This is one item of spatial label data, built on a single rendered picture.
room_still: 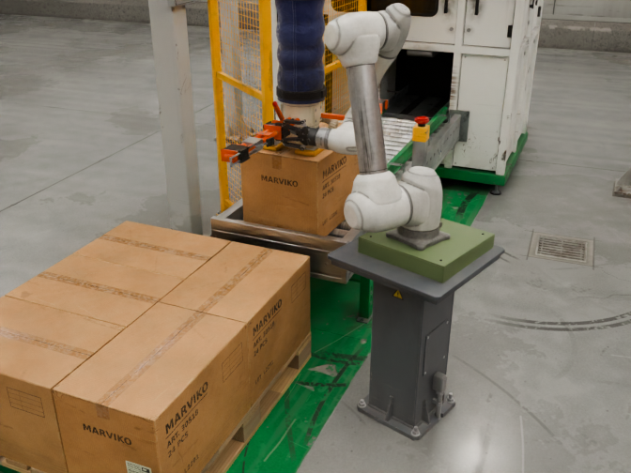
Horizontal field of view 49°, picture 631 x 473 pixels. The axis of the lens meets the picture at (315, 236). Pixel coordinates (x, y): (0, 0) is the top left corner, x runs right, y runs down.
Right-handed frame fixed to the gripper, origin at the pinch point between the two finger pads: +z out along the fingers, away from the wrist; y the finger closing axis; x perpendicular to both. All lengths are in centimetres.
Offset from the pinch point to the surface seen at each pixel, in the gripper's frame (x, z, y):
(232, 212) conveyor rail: 12, 30, 49
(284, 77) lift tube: 17.2, 3.9, -19.2
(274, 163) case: 5.9, 3.4, 17.4
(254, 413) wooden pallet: -64, -21, 97
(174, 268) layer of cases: -41, 29, 54
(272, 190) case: 5.9, 4.5, 30.8
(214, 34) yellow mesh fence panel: 122, 101, -14
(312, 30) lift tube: 20.7, -7.9, -39.8
